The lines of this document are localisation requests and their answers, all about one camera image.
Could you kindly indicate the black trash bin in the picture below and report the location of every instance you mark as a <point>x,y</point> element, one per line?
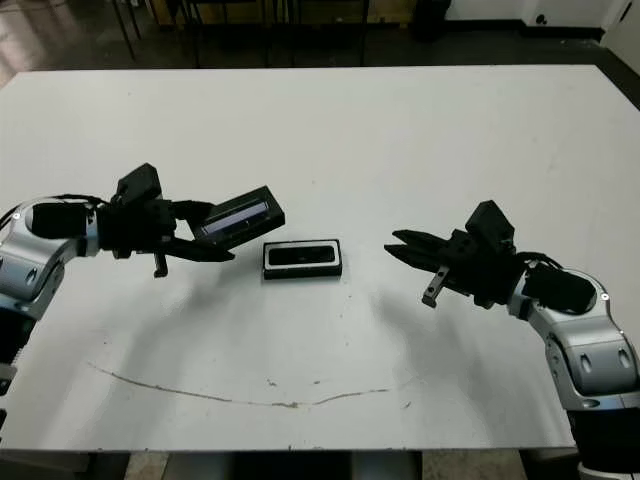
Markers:
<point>431,20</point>

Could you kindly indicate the black metal desk frame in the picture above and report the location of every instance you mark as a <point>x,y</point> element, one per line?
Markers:
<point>196,42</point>

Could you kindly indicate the white cabinet panel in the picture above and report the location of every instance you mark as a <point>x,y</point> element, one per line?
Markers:
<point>619,25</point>

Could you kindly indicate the black box base white insert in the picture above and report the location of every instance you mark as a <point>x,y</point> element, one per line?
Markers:
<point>300,273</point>

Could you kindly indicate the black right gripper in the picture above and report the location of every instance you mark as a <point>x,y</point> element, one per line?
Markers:
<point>482,272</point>

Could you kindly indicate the black phone-like camera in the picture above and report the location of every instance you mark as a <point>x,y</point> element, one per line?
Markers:
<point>300,254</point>

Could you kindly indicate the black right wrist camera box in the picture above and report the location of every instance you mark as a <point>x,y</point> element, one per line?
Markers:
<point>490,222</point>

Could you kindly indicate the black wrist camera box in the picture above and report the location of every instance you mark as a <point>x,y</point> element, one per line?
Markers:
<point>140,182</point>
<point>490,222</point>

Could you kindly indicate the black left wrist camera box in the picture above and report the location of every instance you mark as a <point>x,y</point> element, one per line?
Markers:
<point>140,182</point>

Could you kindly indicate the black slanted metal leg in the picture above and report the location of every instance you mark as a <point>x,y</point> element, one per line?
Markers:
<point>129,37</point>

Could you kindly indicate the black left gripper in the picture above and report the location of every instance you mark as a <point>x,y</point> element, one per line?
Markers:
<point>135,230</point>

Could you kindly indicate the black box lid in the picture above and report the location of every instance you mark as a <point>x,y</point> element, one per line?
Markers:
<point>260,220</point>

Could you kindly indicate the small round black knob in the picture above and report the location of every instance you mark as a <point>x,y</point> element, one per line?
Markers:
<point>540,19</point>

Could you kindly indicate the grey robot lower body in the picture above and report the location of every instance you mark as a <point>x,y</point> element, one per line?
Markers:
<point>380,467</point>

